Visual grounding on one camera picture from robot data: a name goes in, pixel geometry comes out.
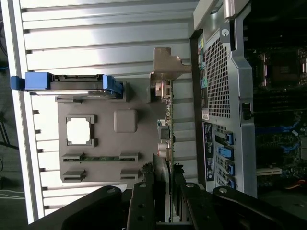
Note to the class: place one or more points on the green motherboard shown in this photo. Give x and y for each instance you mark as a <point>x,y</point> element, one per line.
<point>271,143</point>

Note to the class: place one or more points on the silver CPU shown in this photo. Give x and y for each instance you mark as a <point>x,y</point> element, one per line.
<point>79,131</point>

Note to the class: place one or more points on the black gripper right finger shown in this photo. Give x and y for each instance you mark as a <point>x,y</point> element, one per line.
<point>201,208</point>

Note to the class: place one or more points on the green RAM stick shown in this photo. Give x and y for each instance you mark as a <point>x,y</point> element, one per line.
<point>100,158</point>

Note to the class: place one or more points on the blue slot clip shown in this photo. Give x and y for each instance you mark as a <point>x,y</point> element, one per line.
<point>229,139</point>
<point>231,183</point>
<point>230,168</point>
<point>224,153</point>

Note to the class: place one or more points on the hard disk with blue carrier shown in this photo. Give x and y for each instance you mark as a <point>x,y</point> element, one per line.
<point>36,81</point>

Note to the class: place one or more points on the CPU socket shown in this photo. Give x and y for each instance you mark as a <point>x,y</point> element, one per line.
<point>283,69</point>

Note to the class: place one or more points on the grey parts rack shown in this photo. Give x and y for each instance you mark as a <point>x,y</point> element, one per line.
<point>108,143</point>

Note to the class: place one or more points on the open PC case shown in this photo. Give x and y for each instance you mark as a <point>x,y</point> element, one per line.
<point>244,143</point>

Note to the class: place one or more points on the blue expansion slot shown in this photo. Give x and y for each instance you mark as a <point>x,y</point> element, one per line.
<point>263,130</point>

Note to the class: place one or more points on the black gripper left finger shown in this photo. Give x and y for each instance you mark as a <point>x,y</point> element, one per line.
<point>141,206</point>

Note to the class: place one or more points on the metal socket cover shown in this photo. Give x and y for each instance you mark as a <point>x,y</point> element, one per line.
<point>262,69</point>

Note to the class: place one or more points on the white expansion slot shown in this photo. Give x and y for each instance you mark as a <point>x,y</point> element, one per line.
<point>268,171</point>

